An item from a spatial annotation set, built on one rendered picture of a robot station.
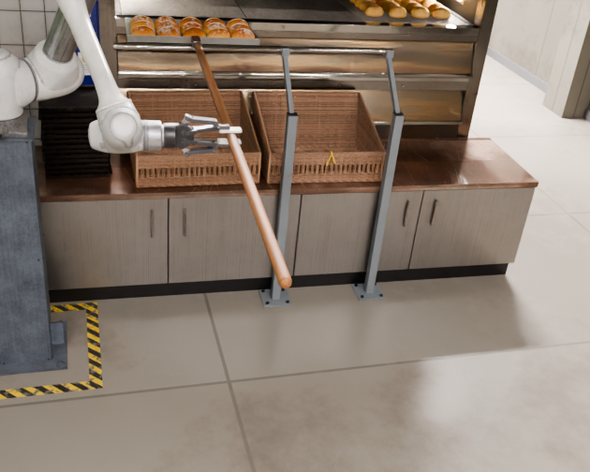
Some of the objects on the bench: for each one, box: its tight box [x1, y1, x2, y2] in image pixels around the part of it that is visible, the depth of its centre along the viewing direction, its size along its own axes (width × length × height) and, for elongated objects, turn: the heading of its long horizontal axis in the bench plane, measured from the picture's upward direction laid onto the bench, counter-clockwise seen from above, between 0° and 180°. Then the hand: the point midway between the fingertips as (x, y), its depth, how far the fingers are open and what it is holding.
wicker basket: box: [126, 90, 262, 188], centre depth 342 cm, size 49×56×28 cm
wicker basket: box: [253, 90, 386, 184], centre depth 357 cm, size 49×56×28 cm
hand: (229, 135), depth 227 cm, fingers closed on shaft, 3 cm apart
